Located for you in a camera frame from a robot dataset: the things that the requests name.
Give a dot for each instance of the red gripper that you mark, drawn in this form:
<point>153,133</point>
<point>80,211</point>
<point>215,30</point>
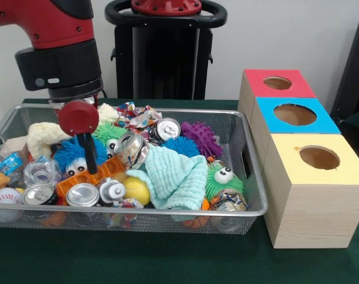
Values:
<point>78,118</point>

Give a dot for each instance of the clear plastic bottle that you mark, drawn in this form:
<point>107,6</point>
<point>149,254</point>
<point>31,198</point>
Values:
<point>41,174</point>

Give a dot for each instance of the purple spiky ball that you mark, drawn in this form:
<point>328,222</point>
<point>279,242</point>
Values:
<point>203,137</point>

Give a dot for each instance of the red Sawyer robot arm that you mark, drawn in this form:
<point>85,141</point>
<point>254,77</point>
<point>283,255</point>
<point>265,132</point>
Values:
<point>58,26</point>

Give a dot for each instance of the wooden box with three holes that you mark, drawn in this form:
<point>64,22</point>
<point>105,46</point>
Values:
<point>315,213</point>

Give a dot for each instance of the blue spiky toy with eyes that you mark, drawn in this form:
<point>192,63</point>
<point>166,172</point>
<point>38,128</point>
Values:
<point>65,152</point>

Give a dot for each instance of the orange plastic tray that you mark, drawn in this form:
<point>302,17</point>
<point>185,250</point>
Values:
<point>111,168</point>

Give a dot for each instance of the crushed silver can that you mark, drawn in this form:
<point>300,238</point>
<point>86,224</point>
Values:
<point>132,151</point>

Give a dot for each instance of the cream knit cloth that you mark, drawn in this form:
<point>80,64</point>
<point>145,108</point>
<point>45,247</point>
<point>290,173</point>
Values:
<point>38,136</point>

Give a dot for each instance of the yellow ball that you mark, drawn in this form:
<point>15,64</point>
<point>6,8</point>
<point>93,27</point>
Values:
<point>135,189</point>

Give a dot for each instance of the black drink can silver top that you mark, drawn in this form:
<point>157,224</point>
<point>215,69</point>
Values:
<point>167,128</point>

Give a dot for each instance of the mint green cloth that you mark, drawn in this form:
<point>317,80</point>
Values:
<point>173,177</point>

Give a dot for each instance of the white baseball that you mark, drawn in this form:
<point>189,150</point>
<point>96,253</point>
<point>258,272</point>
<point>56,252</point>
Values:
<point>6,196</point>

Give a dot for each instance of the dark green table cloth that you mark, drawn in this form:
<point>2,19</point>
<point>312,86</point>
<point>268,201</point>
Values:
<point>167,260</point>

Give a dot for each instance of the green spiky toy with eyes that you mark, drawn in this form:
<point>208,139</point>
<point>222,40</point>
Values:
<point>224,189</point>

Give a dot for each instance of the black upright panel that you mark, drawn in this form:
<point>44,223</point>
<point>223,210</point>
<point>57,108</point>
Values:
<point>354,74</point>

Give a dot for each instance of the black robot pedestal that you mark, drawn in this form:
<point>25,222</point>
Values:
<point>161,59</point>

